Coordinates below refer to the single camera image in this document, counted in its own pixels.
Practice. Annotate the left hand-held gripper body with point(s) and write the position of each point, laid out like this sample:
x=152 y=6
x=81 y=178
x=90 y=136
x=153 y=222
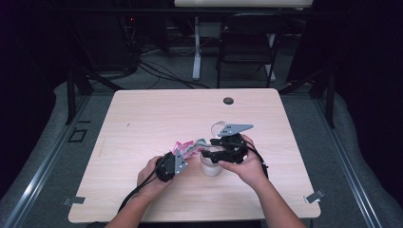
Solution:
x=166 y=167

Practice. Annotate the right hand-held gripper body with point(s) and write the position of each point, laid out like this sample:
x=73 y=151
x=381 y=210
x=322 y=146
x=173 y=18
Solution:
x=234 y=148

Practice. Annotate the glass jar with white powder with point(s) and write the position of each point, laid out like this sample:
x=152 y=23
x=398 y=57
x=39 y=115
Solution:
x=210 y=169

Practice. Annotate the pink and white plastic packet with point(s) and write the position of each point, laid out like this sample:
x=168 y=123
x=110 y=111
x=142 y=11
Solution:
x=187 y=148

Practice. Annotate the person's left hand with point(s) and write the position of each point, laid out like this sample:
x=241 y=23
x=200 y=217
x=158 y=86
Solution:
x=149 y=180

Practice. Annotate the person's right hand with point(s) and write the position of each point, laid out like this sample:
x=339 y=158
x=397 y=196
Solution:
x=252 y=167

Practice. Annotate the grey tape strip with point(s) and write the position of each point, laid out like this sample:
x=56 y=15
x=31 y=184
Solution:
x=74 y=200
x=314 y=196

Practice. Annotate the black folding chair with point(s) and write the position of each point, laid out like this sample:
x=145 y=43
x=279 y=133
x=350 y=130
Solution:
x=250 y=47

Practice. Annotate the black metal stand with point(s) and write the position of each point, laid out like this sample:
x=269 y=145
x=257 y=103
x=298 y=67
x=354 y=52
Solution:
x=328 y=95
x=72 y=95

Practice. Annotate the white desk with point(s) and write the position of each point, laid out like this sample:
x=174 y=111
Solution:
x=242 y=3

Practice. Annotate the dark computer tower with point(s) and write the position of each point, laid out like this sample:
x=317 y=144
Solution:
x=107 y=38

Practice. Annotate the aluminium floor rail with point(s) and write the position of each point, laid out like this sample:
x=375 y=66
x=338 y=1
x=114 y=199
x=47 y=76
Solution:
x=345 y=164
x=41 y=171

